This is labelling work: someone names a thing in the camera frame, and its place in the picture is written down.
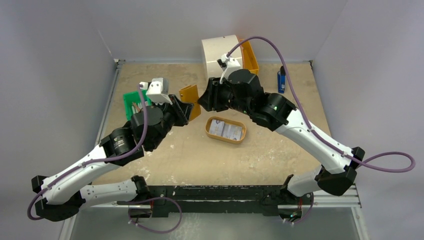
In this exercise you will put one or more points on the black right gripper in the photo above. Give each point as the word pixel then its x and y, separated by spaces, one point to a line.
pixel 214 96

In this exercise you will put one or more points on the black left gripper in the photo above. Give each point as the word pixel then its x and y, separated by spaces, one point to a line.
pixel 181 110

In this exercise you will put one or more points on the yellow leather card holder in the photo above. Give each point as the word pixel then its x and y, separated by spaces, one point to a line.
pixel 189 94

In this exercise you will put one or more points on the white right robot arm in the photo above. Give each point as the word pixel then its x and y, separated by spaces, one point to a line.
pixel 243 92

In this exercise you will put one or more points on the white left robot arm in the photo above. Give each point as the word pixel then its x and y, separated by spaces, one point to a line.
pixel 63 195

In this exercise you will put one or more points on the tan oval tray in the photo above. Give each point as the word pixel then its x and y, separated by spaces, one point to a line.
pixel 244 130

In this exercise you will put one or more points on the pens in green bin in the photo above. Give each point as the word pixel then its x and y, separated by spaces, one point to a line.
pixel 136 107

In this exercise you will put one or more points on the cream round drawer cabinet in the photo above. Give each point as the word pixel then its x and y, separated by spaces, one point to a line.
pixel 213 49

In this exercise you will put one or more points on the green plastic bin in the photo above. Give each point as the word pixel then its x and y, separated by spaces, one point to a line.
pixel 128 98

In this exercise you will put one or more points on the yellow open drawer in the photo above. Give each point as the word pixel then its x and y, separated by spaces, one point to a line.
pixel 249 60

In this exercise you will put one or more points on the blue black marker tool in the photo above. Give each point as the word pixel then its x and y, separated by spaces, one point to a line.
pixel 281 80

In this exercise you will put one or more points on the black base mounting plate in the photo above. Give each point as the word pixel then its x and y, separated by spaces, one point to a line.
pixel 267 200

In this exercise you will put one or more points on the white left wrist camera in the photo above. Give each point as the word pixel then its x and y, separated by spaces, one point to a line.
pixel 156 91

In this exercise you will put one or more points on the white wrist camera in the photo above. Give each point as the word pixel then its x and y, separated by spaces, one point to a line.
pixel 156 91
pixel 228 65

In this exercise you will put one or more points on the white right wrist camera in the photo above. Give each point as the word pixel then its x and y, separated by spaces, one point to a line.
pixel 228 65

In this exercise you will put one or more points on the aluminium frame rail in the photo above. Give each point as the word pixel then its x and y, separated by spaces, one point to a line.
pixel 188 157

